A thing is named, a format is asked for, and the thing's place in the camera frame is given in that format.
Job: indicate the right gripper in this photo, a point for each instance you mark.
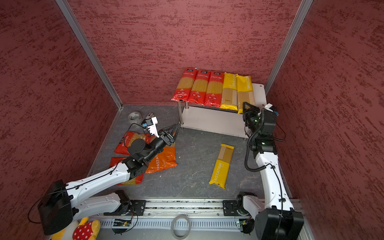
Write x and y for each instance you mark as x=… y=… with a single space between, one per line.
x=249 y=111

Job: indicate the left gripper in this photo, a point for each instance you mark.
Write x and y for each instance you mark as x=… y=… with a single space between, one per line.
x=169 y=139

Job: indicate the yellow spaghetti bag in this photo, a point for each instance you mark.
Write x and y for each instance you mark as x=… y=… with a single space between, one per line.
x=244 y=92
x=222 y=166

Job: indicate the yellow spaghetti bag crosswise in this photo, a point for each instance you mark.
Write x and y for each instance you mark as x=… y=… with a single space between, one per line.
x=229 y=93

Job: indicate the red spaghetti bag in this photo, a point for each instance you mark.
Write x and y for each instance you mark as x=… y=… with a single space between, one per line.
x=185 y=85
x=214 y=91
x=199 y=88

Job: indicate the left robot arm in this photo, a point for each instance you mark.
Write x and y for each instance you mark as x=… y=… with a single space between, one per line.
x=64 y=203

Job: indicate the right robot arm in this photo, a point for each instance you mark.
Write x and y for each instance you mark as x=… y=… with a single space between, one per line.
x=275 y=218

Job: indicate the white two-tier shelf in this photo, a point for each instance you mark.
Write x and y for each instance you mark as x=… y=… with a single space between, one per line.
x=214 y=120

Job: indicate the orange macaroni bag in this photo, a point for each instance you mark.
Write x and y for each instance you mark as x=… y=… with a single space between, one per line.
x=163 y=161

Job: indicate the black white stapler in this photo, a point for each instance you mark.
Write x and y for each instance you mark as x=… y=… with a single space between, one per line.
x=149 y=116

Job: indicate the clear packing tape roll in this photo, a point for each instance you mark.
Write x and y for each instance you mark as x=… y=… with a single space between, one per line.
x=135 y=117

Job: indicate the red fusilli bag upper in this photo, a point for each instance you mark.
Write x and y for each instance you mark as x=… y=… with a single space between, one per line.
x=127 y=140

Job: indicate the red fusilli bag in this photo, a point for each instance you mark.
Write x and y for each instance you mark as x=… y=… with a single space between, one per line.
x=135 y=181
x=127 y=140

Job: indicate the red fusilli bag lower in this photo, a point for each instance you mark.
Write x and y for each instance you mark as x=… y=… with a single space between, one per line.
x=135 y=181

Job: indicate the yellow plush toy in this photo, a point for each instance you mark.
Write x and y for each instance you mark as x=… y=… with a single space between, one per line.
x=83 y=230

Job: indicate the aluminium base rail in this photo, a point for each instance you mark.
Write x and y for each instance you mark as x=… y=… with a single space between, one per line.
x=183 y=214

